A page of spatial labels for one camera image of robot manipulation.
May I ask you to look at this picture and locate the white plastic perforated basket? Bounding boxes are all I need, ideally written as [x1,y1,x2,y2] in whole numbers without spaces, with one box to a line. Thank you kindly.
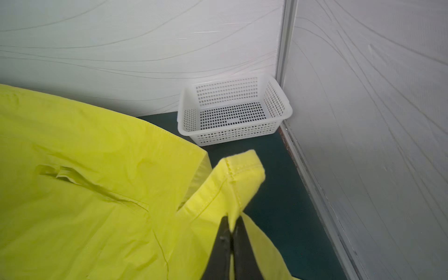
[177,73,293,147]

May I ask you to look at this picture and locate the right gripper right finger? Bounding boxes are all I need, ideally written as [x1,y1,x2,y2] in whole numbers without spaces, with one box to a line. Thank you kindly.
[232,217,264,280]

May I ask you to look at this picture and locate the yellow long pants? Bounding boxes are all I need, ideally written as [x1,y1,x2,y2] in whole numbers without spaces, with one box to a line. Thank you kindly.
[1,85,292,280]

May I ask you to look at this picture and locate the green table mat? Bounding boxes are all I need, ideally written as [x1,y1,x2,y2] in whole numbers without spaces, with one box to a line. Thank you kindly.
[138,111,348,280]

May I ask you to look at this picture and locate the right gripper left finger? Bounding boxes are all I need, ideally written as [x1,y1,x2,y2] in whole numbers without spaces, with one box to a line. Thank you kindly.
[201,217,232,280]

